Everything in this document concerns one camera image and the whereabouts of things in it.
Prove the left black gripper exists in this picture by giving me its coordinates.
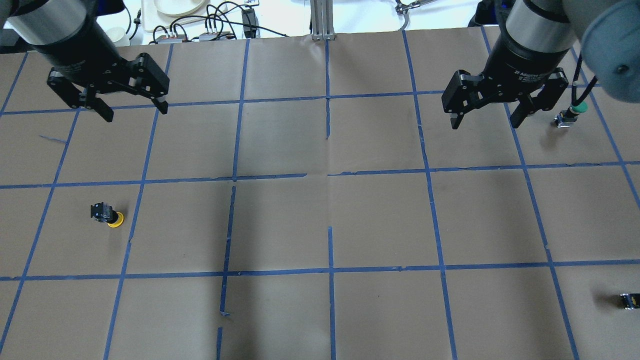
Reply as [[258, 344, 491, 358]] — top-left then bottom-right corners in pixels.
[[30, 13, 170, 123]]

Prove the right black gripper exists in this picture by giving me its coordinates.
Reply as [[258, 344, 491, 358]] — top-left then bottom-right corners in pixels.
[[441, 23, 572, 130]]

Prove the yellow push button switch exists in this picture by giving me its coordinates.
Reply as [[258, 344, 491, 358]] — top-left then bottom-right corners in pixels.
[[90, 202, 125, 228]]

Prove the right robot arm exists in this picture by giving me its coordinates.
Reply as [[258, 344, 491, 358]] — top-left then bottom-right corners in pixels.
[[441, 0, 640, 129]]

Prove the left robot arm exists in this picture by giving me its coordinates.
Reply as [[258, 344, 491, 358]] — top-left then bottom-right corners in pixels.
[[1, 0, 170, 122]]

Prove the white paper cup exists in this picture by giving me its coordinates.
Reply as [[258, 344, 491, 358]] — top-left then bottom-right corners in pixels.
[[105, 27, 130, 47]]

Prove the cream tray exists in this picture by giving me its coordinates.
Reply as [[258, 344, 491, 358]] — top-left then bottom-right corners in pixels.
[[141, 0, 214, 34]]

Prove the cream plate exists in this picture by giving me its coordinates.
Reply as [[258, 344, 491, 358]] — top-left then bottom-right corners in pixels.
[[153, 0, 207, 18]]

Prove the black power adapter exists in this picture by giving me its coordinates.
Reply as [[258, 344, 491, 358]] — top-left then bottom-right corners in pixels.
[[241, 7, 258, 39]]

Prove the brown paper table cover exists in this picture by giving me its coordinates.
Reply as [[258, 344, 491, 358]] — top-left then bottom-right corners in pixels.
[[1, 28, 639, 360]]

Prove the green push button switch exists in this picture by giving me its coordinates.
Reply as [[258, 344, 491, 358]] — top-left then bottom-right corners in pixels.
[[554, 101, 589, 129]]

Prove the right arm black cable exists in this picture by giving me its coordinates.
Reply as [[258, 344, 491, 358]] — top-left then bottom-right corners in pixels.
[[570, 47, 601, 103]]

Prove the aluminium frame post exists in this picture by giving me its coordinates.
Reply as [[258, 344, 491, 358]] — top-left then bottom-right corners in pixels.
[[310, 0, 336, 42]]

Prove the black switch contact block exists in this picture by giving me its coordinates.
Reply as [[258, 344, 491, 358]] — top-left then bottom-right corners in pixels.
[[619, 292, 640, 310]]

